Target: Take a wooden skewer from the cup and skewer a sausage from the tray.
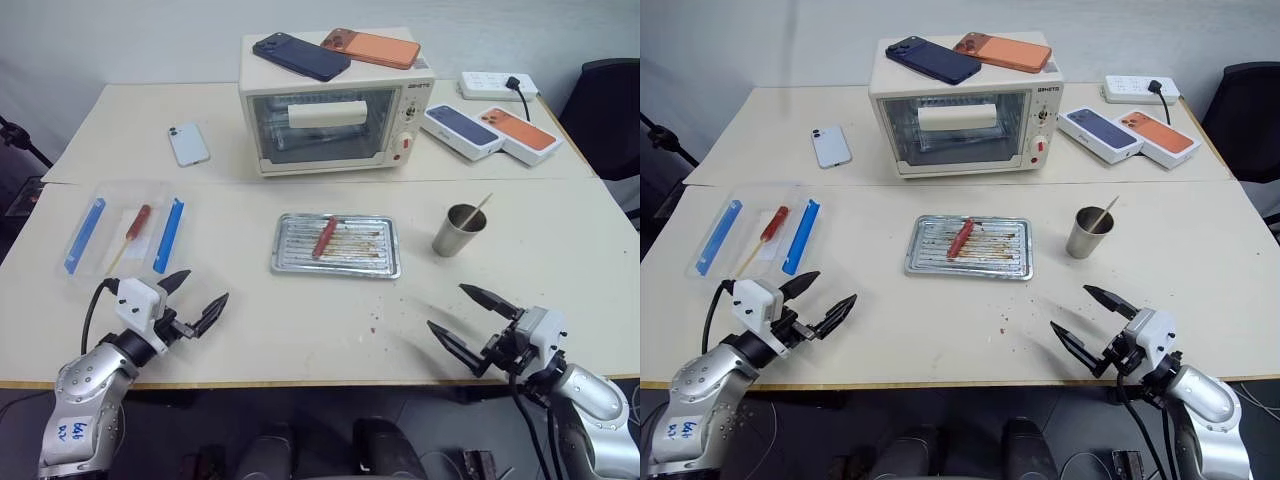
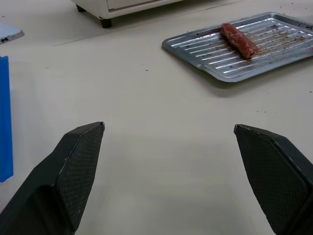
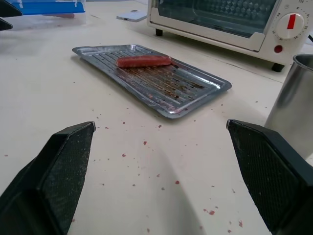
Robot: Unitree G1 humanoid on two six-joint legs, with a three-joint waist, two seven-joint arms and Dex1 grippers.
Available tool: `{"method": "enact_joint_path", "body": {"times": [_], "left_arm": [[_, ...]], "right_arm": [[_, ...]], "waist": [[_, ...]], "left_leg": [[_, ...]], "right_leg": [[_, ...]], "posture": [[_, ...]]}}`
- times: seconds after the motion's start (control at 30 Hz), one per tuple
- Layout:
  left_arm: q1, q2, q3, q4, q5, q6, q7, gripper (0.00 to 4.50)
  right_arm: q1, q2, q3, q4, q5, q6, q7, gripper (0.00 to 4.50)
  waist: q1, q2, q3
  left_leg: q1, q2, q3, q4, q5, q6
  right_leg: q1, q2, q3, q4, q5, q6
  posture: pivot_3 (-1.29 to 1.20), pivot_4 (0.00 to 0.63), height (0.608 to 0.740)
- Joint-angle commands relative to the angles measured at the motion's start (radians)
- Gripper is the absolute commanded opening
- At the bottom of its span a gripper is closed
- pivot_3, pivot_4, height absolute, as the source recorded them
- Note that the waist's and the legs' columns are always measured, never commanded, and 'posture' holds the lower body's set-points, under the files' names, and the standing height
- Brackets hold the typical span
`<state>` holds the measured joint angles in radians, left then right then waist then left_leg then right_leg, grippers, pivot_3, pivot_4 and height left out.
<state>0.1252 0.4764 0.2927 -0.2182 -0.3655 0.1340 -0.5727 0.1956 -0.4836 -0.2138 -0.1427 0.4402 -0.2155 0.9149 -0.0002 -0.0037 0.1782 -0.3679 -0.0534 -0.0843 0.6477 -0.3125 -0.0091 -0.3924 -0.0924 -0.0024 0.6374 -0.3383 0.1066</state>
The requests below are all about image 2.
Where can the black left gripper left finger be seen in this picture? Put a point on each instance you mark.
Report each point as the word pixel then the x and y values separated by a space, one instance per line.
pixel 53 181

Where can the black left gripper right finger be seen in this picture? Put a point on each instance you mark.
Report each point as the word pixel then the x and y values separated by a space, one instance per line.
pixel 276 181

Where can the blue plastic container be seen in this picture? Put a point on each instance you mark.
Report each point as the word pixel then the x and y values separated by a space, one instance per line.
pixel 4 120

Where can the ribbed metal baking tray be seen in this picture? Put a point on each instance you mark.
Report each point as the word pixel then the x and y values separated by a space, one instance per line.
pixel 217 58

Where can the reddish-brown sausage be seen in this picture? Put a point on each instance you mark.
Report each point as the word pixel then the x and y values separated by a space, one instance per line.
pixel 238 40

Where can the white flat device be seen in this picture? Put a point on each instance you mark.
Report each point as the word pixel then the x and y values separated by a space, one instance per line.
pixel 8 33

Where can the white toaster oven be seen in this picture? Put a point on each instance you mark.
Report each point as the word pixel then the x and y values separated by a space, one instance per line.
pixel 117 8

